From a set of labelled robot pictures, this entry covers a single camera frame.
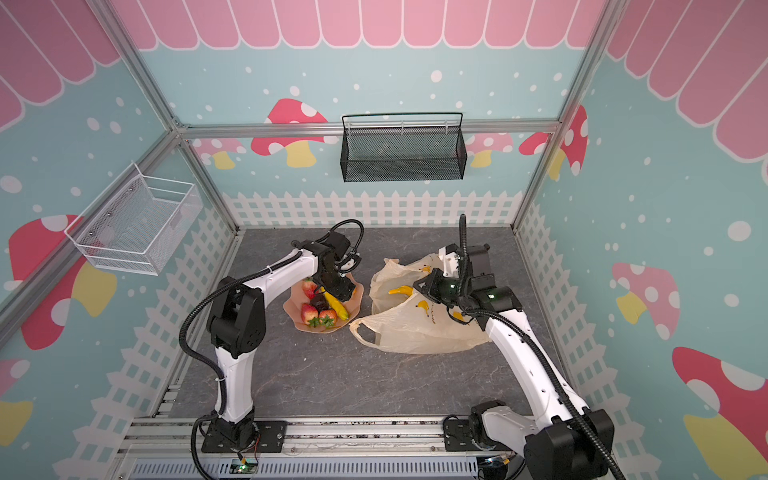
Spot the pink fruit plate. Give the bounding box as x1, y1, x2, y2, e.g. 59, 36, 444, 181
283, 275, 364, 334

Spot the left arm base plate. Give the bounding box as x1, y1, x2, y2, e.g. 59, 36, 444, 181
202, 418, 288, 453

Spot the banana print plastic bag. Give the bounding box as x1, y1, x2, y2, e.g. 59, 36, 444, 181
349, 254, 490, 355

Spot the white wire wall basket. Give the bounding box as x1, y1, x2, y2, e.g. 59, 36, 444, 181
64, 164, 203, 276

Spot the small yellow green banana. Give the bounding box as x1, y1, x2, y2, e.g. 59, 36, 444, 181
323, 291, 349, 321

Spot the dark plum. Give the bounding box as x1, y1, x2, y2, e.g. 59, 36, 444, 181
310, 294, 330, 312

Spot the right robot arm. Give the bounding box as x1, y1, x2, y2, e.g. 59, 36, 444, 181
414, 244, 625, 479

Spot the red strawberry top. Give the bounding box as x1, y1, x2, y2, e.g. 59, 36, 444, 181
301, 279, 318, 300

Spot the long yellow banana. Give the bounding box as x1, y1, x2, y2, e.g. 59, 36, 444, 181
388, 285, 414, 297

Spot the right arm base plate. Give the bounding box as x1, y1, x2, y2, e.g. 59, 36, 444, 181
442, 413, 536, 453

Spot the aluminium front rail frame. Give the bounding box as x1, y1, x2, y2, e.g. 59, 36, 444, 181
107, 413, 619, 480

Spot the red strawberry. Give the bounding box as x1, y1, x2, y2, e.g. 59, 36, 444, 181
318, 309, 338, 329
301, 279, 318, 300

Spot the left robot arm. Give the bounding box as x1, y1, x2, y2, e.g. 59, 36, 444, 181
178, 226, 361, 456

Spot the red strawberry bottom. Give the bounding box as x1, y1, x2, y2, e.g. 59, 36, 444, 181
318, 309, 338, 329

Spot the black mesh wall basket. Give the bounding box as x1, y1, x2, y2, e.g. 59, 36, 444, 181
340, 112, 468, 183

